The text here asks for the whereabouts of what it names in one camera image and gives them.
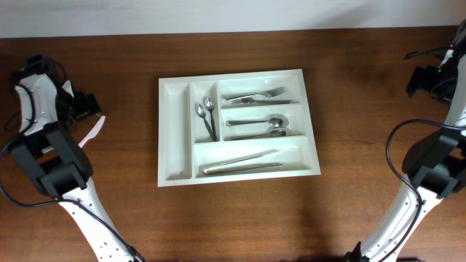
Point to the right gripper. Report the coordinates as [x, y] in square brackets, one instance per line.
[417, 81]

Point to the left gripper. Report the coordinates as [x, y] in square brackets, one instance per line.
[84, 108]

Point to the white plastic knife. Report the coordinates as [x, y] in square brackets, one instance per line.
[40, 122]

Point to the small metal teaspoon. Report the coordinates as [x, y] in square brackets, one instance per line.
[210, 106]
[201, 112]

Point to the short metal fork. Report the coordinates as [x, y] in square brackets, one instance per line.
[267, 94]

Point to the metal serving tongs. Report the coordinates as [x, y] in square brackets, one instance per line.
[238, 164]

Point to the metal tablespoon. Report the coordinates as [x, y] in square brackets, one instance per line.
[272, 132]
[275, 120]

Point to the long metal fork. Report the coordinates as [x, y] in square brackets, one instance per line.
[251, 100]

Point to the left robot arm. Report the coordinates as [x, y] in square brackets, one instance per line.
[56, 122]

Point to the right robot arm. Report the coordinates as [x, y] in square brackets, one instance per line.
[434, 167]

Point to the white plastic cutlery tray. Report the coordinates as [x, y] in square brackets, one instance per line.
[230, 127]

